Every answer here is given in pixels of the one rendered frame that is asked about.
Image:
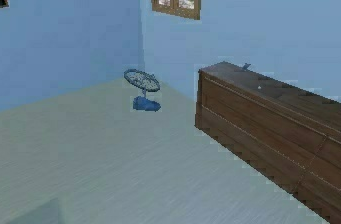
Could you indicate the blue standing fan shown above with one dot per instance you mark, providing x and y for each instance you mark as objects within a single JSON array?
[{"x": 143, "y": 90}]

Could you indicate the small grey object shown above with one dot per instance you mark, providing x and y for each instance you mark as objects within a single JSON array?
[{"x": 246, "y": 67}]

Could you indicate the brown framed window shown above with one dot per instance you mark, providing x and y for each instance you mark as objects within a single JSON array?
[{"x": 178, "y": 6}]

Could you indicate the brown wooden chest of drawers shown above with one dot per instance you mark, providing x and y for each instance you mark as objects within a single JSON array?
[{"x": 278, "y": 133}]

